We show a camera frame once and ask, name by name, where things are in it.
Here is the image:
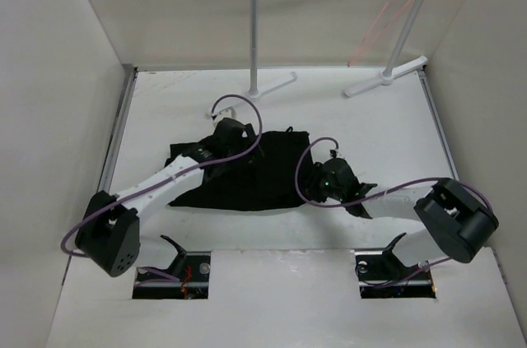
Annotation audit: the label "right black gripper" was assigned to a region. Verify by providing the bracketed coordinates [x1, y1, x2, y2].
[291, 161, 345, 203]

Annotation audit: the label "black trousers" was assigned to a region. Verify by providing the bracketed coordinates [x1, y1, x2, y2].
[169, 128, 310, 211]

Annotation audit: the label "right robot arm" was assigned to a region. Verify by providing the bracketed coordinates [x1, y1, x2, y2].
[294, 156, 499, 285]

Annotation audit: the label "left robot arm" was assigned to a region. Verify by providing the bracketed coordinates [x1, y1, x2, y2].
[75, 118, 261, 281]

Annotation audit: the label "white clothes rack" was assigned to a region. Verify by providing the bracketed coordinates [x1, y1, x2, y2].
[205, 0, 447, 118]

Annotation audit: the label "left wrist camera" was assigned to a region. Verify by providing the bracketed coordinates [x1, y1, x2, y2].
[212, 106, 236, 120]

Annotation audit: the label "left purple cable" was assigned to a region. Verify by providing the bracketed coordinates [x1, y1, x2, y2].
[60, 95, 264, 283]

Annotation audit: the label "purple cable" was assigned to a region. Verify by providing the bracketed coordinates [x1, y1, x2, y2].
[294, 137, 495, 290]
[60, 95, 264, 283]

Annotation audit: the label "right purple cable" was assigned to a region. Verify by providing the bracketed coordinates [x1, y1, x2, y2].
[294, 137, 495, 290]

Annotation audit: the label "pink wire hanger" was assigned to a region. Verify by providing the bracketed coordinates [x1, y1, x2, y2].
[347, 0, 413, 67]

